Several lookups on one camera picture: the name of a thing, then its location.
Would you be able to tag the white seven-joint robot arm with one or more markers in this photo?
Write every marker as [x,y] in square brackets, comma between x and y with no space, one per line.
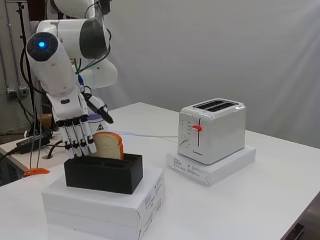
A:
[56,66]

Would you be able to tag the grey wall outlet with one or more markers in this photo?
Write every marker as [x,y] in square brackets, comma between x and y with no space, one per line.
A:
[18,91]

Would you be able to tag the black power strip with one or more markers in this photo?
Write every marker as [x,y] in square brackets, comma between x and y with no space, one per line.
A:
[31,143]

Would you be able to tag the white steel two-slot toaster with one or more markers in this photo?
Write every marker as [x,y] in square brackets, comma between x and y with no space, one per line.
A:
[216,133]

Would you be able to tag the red toaster lever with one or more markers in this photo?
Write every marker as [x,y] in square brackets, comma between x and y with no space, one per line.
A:
[197,127]

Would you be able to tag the slice of toast bread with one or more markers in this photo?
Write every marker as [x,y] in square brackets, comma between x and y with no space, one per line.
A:
[108,146]

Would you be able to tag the black camera stand pole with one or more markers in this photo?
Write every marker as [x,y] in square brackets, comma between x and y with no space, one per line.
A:
[25,66]

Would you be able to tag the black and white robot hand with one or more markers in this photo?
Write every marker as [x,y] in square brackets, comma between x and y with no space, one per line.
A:
[68,106]

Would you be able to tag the white flat box stand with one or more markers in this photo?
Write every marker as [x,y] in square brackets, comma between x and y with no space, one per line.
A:
[206,173]
[100,206]

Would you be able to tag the white hanging sheet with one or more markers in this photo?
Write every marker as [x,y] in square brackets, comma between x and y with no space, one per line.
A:
[216,50]

